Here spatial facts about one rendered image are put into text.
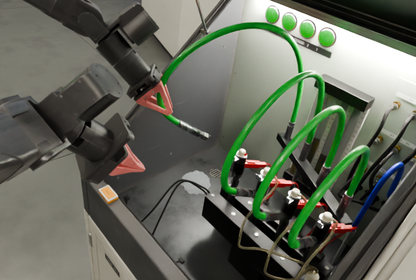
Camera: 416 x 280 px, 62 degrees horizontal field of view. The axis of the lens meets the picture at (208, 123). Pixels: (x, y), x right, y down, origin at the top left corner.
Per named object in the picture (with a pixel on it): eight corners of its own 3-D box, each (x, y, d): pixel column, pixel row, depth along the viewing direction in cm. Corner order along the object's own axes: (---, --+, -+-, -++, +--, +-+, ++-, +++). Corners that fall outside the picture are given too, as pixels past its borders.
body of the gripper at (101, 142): (137, 140, 53) (101, 117, 47) (91, 185, 54) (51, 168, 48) (125, 116, 57) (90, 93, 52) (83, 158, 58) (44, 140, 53)
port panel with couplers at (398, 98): (343, 181, 94) (392, 80, 76) (350, 176, 96) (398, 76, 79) (389, 211, 87) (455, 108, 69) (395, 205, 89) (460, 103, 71)
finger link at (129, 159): (159, 171, 59) (119, 149, 52) (129, 200, 59) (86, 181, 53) (146, 147, 63) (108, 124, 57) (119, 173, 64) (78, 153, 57)
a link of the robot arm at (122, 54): (93, 42, 73) (90, 44, 68) (118, 21, 73) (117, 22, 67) (116, 67, 75) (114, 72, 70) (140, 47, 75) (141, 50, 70)
